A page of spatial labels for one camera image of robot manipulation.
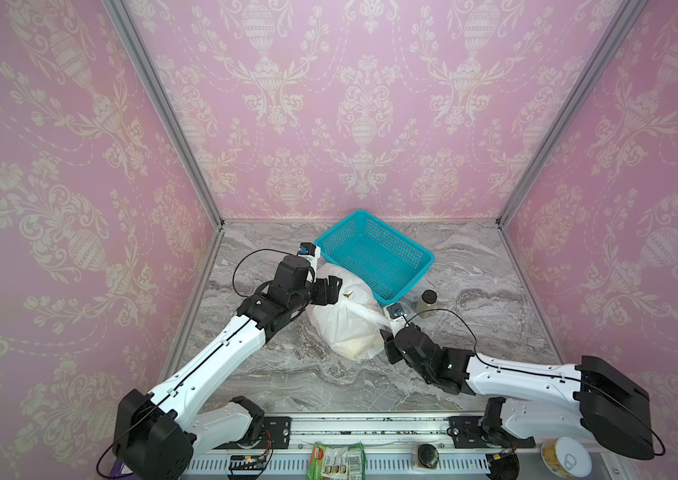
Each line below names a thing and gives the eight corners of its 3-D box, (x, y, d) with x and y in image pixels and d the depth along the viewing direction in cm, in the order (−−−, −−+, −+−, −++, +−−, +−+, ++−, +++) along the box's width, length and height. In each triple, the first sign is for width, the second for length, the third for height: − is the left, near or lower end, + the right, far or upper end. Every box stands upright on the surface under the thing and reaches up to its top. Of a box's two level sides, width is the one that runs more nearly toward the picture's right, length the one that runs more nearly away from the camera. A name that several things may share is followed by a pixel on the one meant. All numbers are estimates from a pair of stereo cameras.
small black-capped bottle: (420, 320, 96) (426, 304, 88) (413, 308, 99) (419, 293, 91) (432, 314, 97) (440, 299, 90) (425, 303, 100) (432, 287, 92)
